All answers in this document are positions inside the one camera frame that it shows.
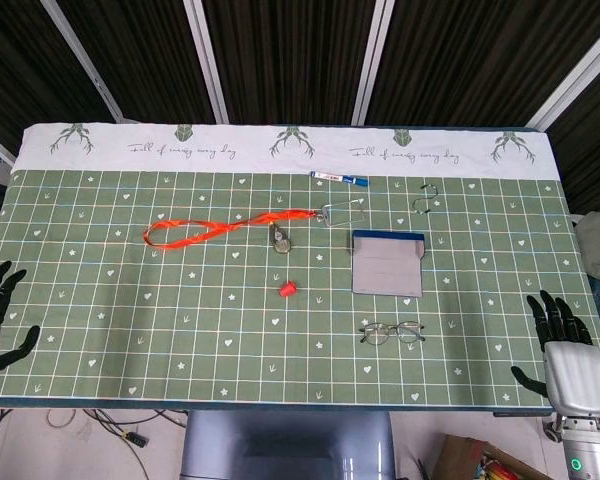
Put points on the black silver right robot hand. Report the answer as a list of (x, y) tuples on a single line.
[(575, 375)]

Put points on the wire-rim eyeglasses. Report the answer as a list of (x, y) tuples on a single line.
[(394, 328)]

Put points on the cardboard box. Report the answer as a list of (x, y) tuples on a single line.
[(460, 455)]

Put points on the black power adapter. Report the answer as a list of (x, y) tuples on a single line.
[(135, 440)]

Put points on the green grid tablecloth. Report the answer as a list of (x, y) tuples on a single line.
[(180, 300)]

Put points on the clear badge holder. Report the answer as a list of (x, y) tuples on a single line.
[(342, 212)]

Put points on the grey blue robot torso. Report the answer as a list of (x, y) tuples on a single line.
[(287, 445)]

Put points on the small red plastic cap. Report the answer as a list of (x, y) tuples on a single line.
[(287, 290)]

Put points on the blue white marker pen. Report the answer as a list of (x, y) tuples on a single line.
[(337, 177)]

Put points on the bronze oval pendant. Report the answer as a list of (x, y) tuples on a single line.
[(282, 242)]

